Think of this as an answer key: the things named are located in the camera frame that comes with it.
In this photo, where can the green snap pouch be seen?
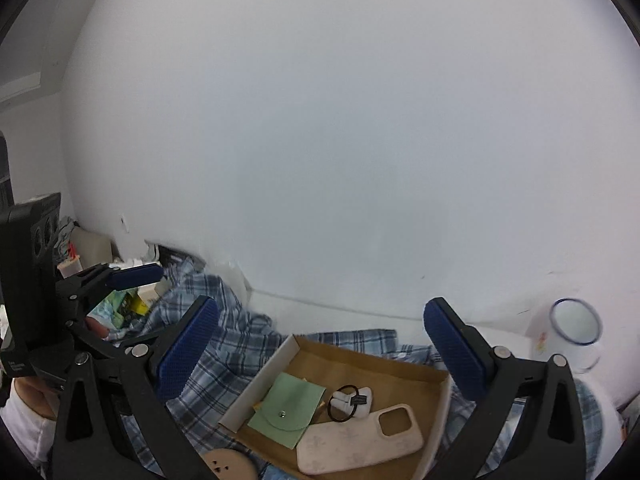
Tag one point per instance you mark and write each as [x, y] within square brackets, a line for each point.
[285, 405]

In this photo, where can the person's left hand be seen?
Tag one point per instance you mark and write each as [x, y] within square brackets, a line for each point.
[32, 397]

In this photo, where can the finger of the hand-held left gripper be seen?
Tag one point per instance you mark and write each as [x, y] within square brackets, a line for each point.
[135, 276]
[92, 340]

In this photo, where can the green floral tissue pack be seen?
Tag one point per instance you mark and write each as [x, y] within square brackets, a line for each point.
[117, 310]

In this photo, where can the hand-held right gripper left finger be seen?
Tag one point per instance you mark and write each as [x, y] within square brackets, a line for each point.
[185, 350]

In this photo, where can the white cardboard box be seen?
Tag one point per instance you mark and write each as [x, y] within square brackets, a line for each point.
[390, 385]

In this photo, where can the white enamel mug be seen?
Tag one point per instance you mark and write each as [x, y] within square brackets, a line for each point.
[575, 320]

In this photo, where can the person's left forearm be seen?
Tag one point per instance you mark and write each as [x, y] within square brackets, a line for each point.
[22, 435]

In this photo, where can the white wall socket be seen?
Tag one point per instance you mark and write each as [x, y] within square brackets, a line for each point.
[124, 224]

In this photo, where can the blue plaid shirt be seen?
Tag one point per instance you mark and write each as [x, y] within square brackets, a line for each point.
[225, 340]

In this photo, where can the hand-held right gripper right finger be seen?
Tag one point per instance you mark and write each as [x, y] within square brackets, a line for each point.
[455, 350]

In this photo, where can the drink cup with red straw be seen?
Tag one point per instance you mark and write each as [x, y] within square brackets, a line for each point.
[69, 262]

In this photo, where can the small white carton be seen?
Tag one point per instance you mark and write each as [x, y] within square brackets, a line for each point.
[152, 291]

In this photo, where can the clear plastic bag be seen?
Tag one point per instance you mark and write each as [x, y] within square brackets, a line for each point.
[235, 280]

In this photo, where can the cream patterned phone case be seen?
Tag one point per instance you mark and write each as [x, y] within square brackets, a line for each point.
[340, 445]

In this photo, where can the dark grey cloth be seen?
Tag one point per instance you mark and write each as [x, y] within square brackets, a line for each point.
[172, 252]

